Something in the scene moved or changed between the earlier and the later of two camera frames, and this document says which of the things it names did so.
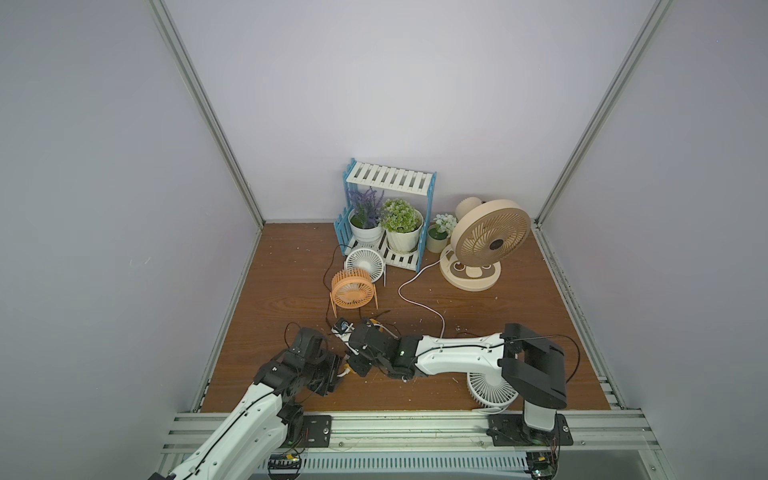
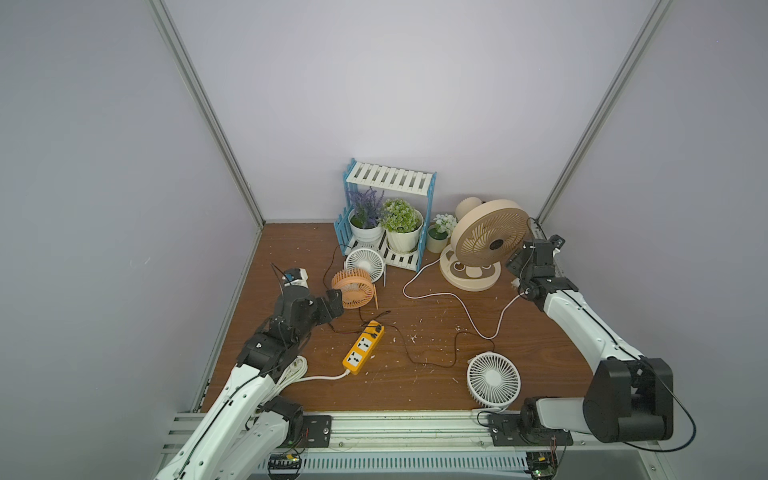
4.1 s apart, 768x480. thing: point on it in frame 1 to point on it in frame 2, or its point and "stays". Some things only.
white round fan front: x=490 y=389 stays
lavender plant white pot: x=365 y=218 stays
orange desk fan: x=352 y=289 stays
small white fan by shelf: x=368 y=259 stays
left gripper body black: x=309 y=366 to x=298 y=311
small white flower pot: x=438 y=233 stays
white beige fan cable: x=427 y=306 to x=454 y=296
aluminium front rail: x=434 y=433 stays
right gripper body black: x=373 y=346 to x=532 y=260
